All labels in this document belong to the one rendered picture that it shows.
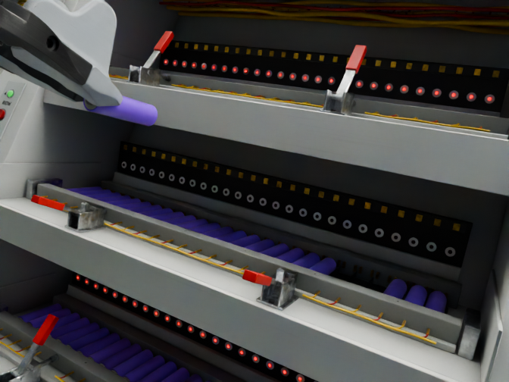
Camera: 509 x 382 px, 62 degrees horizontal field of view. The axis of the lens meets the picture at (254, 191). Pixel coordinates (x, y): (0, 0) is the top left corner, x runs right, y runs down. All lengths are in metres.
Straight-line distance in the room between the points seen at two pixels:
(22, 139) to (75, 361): 0.31
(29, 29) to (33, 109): 0.44
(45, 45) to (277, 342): 0.29
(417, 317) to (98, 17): 0.35
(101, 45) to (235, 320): 0.26
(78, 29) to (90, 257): 0.30
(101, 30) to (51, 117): 0.41
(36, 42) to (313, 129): 0.27
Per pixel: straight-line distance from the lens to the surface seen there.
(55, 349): 0.63
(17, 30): 0.25
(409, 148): 0.41
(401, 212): 0.54
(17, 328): 0.68
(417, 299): 0.46
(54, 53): 0.26
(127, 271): 0.49
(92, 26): 0.31
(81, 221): 0.55
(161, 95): 0.54
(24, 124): 0.68
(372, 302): 0.42
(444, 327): 0.42
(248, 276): 0.35
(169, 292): 0.46
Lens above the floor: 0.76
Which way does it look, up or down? 10 degrees up
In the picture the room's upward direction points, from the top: 19 degrees clockwise
